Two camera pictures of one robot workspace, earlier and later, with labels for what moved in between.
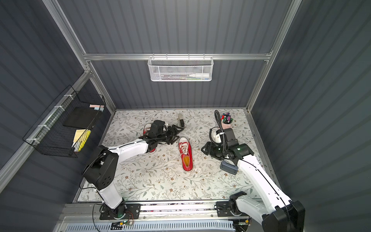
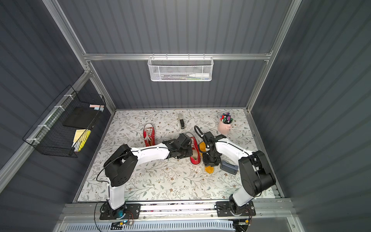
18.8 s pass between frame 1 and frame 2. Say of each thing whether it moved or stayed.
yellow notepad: stayed
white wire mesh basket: stayed
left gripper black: moved
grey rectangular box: stayed
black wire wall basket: stayed
